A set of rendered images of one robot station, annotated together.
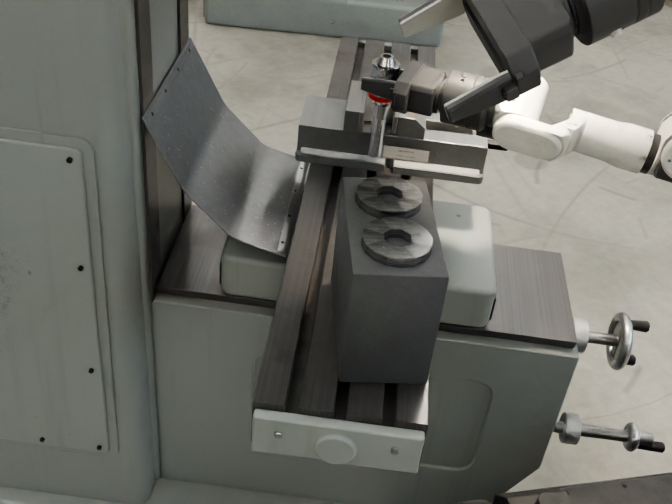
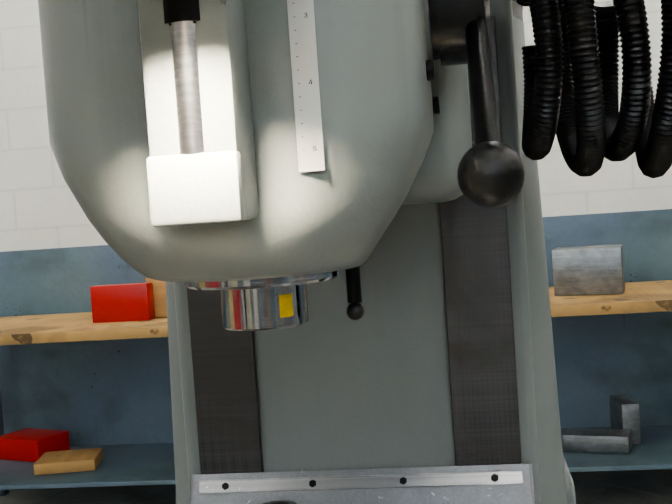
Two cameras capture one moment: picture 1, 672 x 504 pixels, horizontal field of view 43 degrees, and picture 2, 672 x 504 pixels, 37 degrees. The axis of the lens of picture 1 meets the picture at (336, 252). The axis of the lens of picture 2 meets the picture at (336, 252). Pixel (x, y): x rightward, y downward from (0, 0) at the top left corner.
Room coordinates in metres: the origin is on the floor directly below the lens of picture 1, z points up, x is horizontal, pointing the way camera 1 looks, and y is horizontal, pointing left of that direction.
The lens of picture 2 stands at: (1.42, -0.59, 1.35)
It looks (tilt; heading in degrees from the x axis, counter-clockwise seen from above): 3 degrees down; 95
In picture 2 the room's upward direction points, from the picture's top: 4 degrees counter-clockwise
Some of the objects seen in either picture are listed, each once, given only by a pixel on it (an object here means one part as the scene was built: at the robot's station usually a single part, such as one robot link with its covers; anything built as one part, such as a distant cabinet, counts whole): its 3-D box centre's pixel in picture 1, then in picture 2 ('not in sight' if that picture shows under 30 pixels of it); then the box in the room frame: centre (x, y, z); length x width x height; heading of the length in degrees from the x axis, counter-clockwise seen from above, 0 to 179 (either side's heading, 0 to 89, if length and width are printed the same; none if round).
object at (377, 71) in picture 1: (384, 77); not in sight; (1.32, -0.05, 1.14); 0.05 x 0.05 x 0.05
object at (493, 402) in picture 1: (356, 376); not in sight; (1.32, -0.07, 0.44); 0.80 x 0.30 x 0.60; 88
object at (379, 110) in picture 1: (378, 126); not in sight; (1.32, -0.05, 1.05); 0.03 x 0.03 x 0.11
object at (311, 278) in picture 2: not in sight; (262, 274); (1.32, -0.05, 1.31); 0.09 x 0.09 x 0.01
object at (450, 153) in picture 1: (393, 127); not in sight; (1.43, -0.08, 0.99); 0.35 x 0.15 x 0.11; 88
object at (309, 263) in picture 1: (370, 189); not in sight; (1.35, -0.05, 0.90); 1.24 x 0.23 x 0.08; 178
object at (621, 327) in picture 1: (601, 338); not in sight; (1.31, -0.55, 0.64); 0.16 x 0.12 x 0.12; 88
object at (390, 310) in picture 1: (384, 274); not in sight; (0.93, -0.07, 1.04); 0.22 x 0.12 x 0.20; 7
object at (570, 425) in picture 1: (610, 434); not in sight; (1.16, -0.57, 0.52); 0.22 x 0.06 x 0.06; 88
